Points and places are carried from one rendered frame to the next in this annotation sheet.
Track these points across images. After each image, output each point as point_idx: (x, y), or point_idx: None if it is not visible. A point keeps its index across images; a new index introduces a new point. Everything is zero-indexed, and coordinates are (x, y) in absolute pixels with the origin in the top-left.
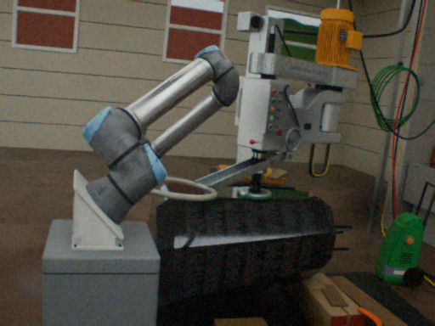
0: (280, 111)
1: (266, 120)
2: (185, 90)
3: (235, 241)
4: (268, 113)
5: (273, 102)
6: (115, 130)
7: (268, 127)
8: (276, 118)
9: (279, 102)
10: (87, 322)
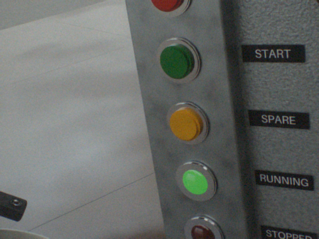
0: (318, 132)
1: (158, 186)
2: None
3: None
4: (162, 146)
5: (167, 72)
6: None
7: (188, 236)
8: (278, 179)
9: (286, 60)
10: None
